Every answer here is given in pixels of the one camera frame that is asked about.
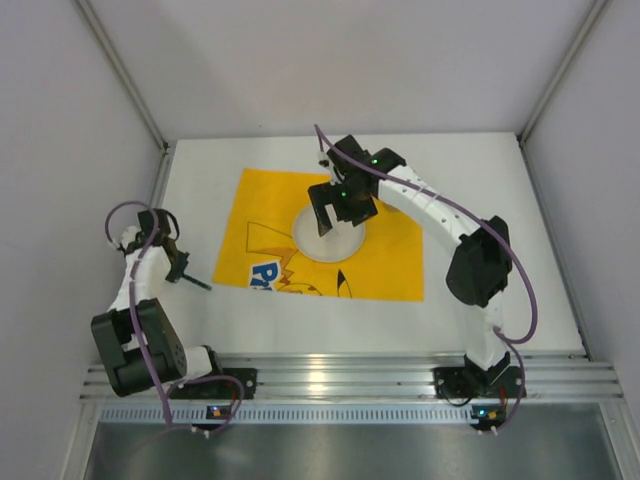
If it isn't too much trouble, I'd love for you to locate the cream round plate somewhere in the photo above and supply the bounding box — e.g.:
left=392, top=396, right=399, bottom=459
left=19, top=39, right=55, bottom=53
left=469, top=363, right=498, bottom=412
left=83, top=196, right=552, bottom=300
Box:
left=292, top=206, right=366, bottom=263

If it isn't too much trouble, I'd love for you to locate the fork with teal handle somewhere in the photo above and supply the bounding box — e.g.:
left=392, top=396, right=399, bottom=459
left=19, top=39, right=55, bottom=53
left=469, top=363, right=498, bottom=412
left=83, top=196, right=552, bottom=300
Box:
left=182, top=273, right=212, bottom=291

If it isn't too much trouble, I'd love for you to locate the yellow cartoon print cloth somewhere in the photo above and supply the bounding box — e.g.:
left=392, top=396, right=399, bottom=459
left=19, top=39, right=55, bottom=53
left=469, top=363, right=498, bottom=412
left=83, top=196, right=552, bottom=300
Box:
left=212, top=169, right=424, bottom=301

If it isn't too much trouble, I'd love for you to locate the beige paper cup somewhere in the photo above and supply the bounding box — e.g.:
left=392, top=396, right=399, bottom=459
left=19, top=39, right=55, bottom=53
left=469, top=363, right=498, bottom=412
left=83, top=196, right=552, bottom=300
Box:
left=383, top=199, right=406, bottom=213

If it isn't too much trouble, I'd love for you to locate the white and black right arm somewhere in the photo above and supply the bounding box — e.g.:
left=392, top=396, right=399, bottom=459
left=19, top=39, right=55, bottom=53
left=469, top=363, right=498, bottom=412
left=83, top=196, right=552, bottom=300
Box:
left=308, top=135, right=513, bottom=388

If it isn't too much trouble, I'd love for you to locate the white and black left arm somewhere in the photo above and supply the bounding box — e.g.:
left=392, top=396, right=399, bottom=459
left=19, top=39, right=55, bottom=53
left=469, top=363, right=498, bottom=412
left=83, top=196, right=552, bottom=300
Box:
left=91, top=209, right=223, bottom=397

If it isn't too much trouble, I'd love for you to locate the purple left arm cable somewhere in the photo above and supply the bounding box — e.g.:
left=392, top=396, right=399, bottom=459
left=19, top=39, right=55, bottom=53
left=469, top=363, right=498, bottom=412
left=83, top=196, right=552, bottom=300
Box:
left=104, top=200, right=246, bottom=435

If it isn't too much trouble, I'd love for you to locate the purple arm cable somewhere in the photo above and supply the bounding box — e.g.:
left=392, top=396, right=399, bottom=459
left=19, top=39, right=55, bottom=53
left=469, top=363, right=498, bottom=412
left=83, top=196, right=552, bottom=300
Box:
left=313, top=123, right=540, bottom=431
left=104, top=200, right=246, bottom=435

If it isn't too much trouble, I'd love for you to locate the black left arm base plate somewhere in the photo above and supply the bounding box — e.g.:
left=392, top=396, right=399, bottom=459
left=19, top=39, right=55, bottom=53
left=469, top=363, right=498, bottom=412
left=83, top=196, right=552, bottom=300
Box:
left=167, top=367, right=258, bottom=400

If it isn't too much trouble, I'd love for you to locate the perforated grey cable duct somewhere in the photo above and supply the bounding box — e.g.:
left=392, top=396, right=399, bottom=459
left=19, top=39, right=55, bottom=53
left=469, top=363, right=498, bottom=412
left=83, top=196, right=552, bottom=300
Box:
left=100, top=403, right=506, bottom=426

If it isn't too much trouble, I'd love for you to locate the left aluminium corner post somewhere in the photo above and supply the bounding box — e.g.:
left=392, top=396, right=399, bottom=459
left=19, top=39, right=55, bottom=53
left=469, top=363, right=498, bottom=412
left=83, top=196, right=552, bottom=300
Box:
left=74, top=0, right=169, bottom=151

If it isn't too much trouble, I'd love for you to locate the aluminium corner post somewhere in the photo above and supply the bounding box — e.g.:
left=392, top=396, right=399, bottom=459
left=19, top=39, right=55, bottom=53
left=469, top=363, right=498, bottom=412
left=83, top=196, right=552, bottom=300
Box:
left=74, top=0, right=169, bottom=151
left=516, top=0, right=612, bottom=148

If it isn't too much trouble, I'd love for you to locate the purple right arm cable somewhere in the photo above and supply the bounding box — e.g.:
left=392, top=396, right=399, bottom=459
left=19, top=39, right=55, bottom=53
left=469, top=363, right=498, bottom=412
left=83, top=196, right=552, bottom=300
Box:
left=313, top=123, right=540, bottom=431

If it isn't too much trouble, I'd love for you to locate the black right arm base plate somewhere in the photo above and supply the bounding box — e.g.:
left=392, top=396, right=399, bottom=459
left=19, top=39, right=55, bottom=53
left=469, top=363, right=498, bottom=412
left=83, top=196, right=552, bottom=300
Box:
left=432, top=366, right=524, bottom=404

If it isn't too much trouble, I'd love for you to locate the right aluminium corner post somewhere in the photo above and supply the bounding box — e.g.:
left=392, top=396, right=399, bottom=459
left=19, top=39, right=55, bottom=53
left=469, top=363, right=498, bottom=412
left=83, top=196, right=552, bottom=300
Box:
left=516, top=0, right=612, bottom=148

